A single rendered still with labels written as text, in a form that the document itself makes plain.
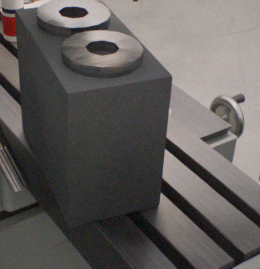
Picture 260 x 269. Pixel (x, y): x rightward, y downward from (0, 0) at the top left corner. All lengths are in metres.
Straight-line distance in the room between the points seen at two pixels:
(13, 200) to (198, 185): 0.34
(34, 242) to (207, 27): 2.66
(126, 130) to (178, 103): 0.69
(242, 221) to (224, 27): 2.92
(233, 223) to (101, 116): 0.22
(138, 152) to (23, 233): 0.44
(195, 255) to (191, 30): 2.91
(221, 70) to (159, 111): 2.48
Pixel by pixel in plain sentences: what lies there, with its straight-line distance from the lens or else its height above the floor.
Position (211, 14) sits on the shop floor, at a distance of 3.77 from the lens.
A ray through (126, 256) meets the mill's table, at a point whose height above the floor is 0.96.
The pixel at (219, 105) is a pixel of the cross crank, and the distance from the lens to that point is 1.50.
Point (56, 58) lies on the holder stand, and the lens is 0.67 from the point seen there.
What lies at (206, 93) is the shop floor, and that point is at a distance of 2.91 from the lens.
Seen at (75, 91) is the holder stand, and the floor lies 1.15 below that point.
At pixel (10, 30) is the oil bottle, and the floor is 0.99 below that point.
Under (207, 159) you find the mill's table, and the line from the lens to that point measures 0.84.
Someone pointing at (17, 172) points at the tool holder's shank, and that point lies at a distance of 0.74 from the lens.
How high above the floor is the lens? 1.46
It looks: 35 degrees down
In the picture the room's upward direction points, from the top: 4 degrees clockwise
